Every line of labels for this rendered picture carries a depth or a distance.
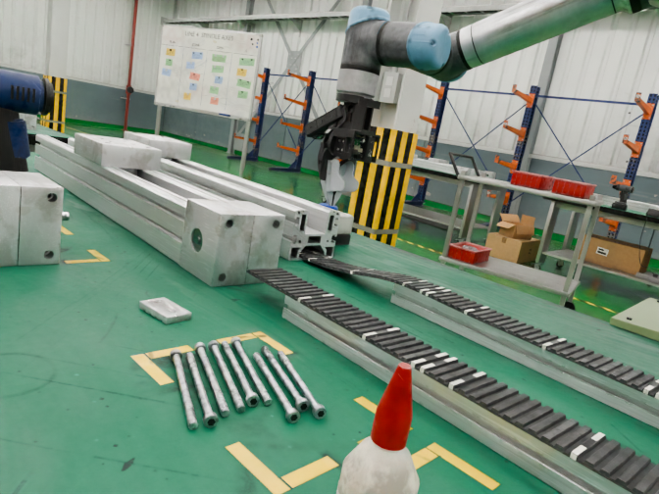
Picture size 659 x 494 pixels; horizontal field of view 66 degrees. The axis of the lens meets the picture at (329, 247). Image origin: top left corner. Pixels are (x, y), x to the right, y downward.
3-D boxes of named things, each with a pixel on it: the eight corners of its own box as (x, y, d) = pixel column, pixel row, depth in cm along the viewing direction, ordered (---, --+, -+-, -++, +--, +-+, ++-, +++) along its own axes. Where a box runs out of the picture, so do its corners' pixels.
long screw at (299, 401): (308, 412, 40) (311, 400, 40) (296, 413, 39) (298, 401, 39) (268, 353, 49) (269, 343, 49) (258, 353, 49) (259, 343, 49)
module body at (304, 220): (332, 258, 90) (340, 211, 88) (287, 260, 83) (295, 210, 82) (148, 176, 146) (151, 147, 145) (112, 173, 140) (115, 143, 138)
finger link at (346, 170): (346, 211, 99) (355, 163, 97) (327, 204, 103) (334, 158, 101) (358, 211, 101) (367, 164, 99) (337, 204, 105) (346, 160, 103)
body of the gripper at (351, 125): (347, 163, 93) (360, 94, 90) (317, 155, 99) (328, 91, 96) (376, 166, 98) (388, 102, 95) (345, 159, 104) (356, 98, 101)
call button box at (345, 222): (349, 245, 104) (355, 215, 103) (313, 245, 97) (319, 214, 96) (324, 234, 110) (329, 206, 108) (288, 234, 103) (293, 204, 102)
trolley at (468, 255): (573, 316, 379) (613, 181, 357) (561, 332, 333) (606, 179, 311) (443, 275, 431) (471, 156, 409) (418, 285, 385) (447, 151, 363)
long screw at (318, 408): (326, 419, 39) (328, 407, 39) (314, 419, 39) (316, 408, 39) (283, 358, 49) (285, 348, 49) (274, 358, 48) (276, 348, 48)
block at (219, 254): (288, 280, 73) (299, 216, 71) (211, 287, 64) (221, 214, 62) (254, 262, 79) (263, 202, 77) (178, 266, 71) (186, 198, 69)
